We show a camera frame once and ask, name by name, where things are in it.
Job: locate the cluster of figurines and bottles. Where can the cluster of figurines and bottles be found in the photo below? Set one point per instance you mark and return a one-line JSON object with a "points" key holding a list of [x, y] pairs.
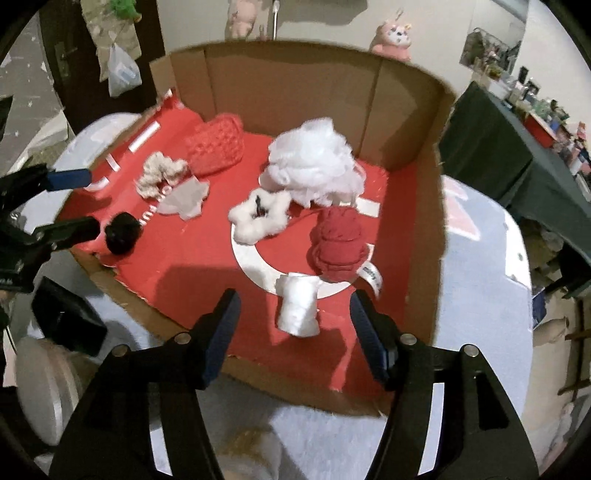
{"points": [[554, 110]]}

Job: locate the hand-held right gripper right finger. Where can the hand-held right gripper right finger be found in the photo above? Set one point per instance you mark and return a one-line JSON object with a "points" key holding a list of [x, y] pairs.
{"points": [[364, 332]]}

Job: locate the dark brown door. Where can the dark brown door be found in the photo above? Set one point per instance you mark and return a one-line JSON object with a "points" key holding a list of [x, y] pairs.
{"points": [[78, 83]]}

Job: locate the pale pink plush toy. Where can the pale pink plush toy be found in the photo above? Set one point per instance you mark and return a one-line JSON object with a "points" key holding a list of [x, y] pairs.
{"points": [[240, 18]]}

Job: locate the black box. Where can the black box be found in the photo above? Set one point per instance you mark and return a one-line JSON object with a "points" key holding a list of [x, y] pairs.
{"points": [[69, 314]]}

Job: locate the white fluffy scrunchie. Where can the white fluffy scrunchie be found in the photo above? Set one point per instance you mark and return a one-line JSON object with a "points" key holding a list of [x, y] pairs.
{"points": [[249, 224]]}

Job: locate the table with green cloth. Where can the table with green cloth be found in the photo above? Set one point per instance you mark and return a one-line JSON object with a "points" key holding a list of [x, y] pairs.
{"points": [[489, 152]]}

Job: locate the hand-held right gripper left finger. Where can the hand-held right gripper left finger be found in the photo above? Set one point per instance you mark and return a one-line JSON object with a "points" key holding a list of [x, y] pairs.
{"points": [[221, 332]]}

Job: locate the white plastic bag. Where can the white plastic bag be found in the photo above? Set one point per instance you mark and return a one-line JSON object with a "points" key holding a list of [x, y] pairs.
{"points": [[122, 74]]}

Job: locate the red quilted pouch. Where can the red quilted pouch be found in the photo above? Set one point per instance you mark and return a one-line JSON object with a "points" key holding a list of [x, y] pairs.
{"points": [[214, 145]]}

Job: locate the white sock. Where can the white sock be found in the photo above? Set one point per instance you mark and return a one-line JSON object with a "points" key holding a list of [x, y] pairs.
{"points": [[298, 304]]}

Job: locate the black pom-pom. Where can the black pom-pom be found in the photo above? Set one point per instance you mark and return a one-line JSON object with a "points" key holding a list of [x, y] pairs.
{"points": [[122, 233]]}

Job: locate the camouflage cloth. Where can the camouflage cloth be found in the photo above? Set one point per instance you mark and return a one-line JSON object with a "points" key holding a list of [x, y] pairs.
{"points": [[99, 32]]}

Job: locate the red plush toy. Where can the red plush toy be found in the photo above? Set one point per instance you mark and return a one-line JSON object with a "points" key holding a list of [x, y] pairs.
{"points": [[334, 244]]}

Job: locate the white mesh bath pouf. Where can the white mesh bath pouf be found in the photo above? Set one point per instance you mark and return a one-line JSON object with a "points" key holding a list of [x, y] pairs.
{"points": [[309, 161]]}

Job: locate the red pot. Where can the red pot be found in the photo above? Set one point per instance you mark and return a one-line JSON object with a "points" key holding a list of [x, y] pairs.
{"points": [[540, 129]]}

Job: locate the cardboard box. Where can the cardboard box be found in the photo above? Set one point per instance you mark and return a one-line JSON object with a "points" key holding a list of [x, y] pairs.
{"points": [[194, 258]]}

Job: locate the beige scrunchie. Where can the beige scrunchie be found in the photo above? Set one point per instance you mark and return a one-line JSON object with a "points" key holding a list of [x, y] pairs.
{"points": [[161, 173]]}

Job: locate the grey cloth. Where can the grey cloth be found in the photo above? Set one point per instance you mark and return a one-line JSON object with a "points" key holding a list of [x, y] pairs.
{"points": [[184, 203]]}

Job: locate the green plush toy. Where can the green plush toy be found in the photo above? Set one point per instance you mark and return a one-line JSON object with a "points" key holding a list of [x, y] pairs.
{"points": [[122, 7]]}

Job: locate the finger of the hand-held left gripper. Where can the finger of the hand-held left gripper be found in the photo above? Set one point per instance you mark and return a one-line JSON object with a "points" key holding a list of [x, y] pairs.
{"points": [[69, 179], [69, 233]]}

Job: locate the wooden rack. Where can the wooden rack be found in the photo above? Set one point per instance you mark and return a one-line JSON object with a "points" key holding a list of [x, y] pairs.
{"points": [[575, 346]]}

